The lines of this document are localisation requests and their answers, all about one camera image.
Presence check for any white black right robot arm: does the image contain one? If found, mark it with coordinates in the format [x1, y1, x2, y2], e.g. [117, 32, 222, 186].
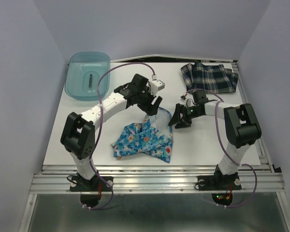
[169, 89, 261, 190]

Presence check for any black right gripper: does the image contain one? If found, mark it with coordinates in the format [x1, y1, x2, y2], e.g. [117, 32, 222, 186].
[167, 102, 202, 129]

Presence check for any clear blue plastic bin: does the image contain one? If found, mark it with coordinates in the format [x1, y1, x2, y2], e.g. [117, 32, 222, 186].
[64, 52, 110, 101]

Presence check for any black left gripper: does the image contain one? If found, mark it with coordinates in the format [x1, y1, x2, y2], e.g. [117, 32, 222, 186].
[136, 87, 162, 116]

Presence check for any blue floral skirt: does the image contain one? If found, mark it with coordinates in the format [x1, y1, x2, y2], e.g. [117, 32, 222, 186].
[111, 107, 174, 163]

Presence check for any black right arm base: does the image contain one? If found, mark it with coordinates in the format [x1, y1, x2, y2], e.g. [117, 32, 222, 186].
[194, 170, 242, 191]

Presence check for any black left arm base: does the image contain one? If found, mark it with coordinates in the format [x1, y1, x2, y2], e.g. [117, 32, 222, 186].
[67, 174, 111, 193]

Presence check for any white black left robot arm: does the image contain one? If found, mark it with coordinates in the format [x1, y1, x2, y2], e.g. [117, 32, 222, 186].
[60, 74, 165, 190]

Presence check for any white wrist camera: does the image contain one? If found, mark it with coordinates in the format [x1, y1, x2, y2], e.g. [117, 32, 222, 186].
[180, 93, 195, 107]
[149, 74, 165, 95]

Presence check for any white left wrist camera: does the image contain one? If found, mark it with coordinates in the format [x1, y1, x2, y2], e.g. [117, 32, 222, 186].
[149, 74, 165, 95]

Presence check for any navy plaid pleated skirt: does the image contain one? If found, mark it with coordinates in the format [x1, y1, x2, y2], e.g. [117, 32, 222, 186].
[180, 62, 239, 94]

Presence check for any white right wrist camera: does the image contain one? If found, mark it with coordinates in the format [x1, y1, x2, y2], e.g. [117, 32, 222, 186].
[180, 93, 195, 107]

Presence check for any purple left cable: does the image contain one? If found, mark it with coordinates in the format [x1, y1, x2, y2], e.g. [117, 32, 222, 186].
[82, 62, 158, 211]

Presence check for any aluminium table frame rail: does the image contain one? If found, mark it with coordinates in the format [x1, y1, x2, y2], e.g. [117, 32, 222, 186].
[18, 57, 290, 232]

